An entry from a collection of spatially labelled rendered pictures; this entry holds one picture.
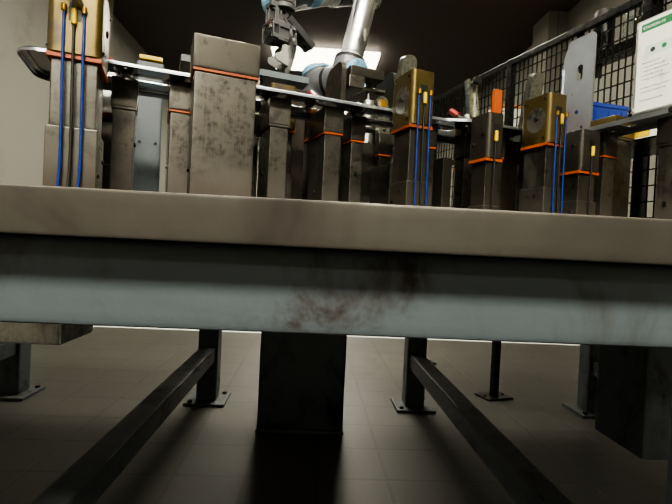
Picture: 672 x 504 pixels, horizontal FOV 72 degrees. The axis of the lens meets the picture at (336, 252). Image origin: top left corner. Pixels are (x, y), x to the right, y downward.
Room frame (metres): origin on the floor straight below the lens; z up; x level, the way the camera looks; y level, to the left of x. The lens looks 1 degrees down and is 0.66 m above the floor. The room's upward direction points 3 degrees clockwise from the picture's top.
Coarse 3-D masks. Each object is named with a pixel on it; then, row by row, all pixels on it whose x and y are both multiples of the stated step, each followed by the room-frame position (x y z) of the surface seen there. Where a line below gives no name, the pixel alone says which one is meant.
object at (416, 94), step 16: (400, 80) 1.02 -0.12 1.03; (416, 80) 0.98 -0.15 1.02; (432, 80) 0.99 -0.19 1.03; (400, 96) 1.02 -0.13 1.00; (416, 96) 0.98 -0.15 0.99; (432, 96) 0.99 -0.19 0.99; (400, 112) 1.01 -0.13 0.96; (416, 112) 0.98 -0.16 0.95; (400, 128) 1.01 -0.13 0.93; (416, 128) 0.99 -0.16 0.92; (432, 128) 1.00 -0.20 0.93; (400, 144) 1.02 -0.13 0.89; (416, 144) 0.98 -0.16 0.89; (400, 160) 1.02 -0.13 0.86; (416, 160) 0.98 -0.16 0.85; (400, 176) 1.01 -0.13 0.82; (416, 176) 0.98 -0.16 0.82; (400, 192) 1.00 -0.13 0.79; (416, 192) 0.99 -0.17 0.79
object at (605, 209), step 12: (600, 144) 1.19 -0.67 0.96; (612, 144) 1.19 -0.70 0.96; (600, 156) 1.19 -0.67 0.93; (612, 156) 1.19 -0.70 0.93; (600, 168) 1.19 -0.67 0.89; (612, 168) 1.19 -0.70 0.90; (600, 180) 1.19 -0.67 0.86; (612, 180) 1.19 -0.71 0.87; (600, 192) 1.18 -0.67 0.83; (612, 192) 1.20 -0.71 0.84; (600, 204) 1.18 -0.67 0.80
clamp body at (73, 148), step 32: (64, 0) 0.72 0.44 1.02; (96, 0) 0.74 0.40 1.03; (64, 32) 0.72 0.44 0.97; (96, 32) 0.74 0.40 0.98; (64, 64) 0.73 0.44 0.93; (96, 64) 0.75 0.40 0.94; (64, 96) 0.73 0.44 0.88; (96, 96) 0.75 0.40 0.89; (64, 128) 0.73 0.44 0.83; (96, 128) 0.76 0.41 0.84; (64, 160) 0.73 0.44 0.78; (96, 160) 0.75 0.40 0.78
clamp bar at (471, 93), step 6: (474, 78) 1.45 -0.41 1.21; (480, 78) 1.46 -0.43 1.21; (468, 84) 1.47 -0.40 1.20; (474, 84) 1.47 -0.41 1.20; (468, 90) 1.47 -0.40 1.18; (474, 90) 1.49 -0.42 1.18; (468, 96) 1.47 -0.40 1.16; (474, 96) 1.49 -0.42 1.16; (468, 102) 1.47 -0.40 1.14; (474, 102) 1.48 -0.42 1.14; (468, 108) 1.47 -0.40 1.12; (474, 108) 1.48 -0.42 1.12; (474, 114) 1.48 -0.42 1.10
